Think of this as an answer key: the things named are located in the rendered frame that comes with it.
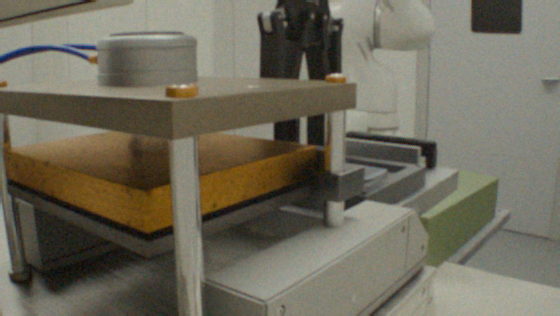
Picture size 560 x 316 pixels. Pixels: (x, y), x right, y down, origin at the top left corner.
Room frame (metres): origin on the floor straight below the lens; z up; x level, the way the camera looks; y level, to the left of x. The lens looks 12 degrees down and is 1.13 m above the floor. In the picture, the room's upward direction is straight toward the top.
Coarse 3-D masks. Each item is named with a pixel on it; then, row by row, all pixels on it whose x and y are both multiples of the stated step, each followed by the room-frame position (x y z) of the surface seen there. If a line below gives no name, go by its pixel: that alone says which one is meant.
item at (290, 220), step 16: (352, 144) 0.70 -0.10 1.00; (368, 144) 0.68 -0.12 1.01; (384, 144) 0.67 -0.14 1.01; (400, 160) 0.65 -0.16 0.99; (416, 160) 0.64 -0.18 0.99; (432, 176) 0.64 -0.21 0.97; (448, 176) 0.65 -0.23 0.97; (416, 192) 0.57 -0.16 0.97; (432, 192) 0.59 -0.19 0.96; (448, 192) 0.65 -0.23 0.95; (288, 208) 0.51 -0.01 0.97; (304, 208) 0.51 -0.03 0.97; (416, 208) 0.55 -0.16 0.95; (256, 224) 0.53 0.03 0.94; (272, 224) 0.51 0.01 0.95; (288, 224) 0.50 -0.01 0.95; (304, 224) 0.49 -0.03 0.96
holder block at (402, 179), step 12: (348, 156) 0.66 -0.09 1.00; (384, 168) 0.61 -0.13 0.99; (396, 168) 0.60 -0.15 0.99; (408, 168) 0.59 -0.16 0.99; (420, 168) 0.59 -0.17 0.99; (384, 180) 0.53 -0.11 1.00; (396, 180) 0.53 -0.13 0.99; (408, 180) 0.55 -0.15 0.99; (420, 180) 0.58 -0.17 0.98; (372, 192) 0.48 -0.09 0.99; (384, 192) 0.50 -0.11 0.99; (396, 192) 0.53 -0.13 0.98; (408, 192) 0.55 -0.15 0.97; (300, 204) 0.51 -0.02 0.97; (312, 204) 0.50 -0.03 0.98; (348, 204) 0.48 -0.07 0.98
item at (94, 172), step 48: (48, 144) 0.40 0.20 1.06; (96, 144) 0.40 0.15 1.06; (144, 144) 0.37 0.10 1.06; (240, 144) 0.40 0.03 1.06; (288, 144) 0.40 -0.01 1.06; (48, 192) 0.33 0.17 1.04; (96, 192) 0.29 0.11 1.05; (144, 192) 0.26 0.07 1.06; (240, 192) 0.32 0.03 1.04; (288, 192) 0.36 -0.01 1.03; (144, 240) 0.26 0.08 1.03
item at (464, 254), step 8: (496, 208) 1.18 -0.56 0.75; (496, 216) 1.11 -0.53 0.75; (504, 216) 1.11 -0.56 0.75; (488, 224) 1.06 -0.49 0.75; (496, 224) 1.06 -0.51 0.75; (480, 232) 1.01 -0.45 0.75; (488, 232) 1.01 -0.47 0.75; (472, 240) 0.96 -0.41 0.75; (480, 240) 0.96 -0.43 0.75; (488, 240) 1.01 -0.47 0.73; (464, 248) 0.92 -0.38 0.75; (472, 248) 0.92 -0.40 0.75; (480, 248) 0.97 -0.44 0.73; (456, 256) 0.88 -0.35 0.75; (464, 256) 0.88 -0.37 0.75; (472, 256) 0.92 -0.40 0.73
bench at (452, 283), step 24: (0, 216) 1.09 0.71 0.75; (0, 240) 0.93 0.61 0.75; (456, 264) 0.84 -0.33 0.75; (456, 288) 0.74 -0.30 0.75; (480, 288) 0.73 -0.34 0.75; (504, 288) 0.73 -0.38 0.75; (528, 288) 0.72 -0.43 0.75; (552, 288) 0.71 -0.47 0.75; (456, 312) 0.66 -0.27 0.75; (480, 312) 0.65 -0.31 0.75; (504, 312) 0.65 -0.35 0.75; (528, 312) 0.64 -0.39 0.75; (552, 312) 0.63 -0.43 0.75
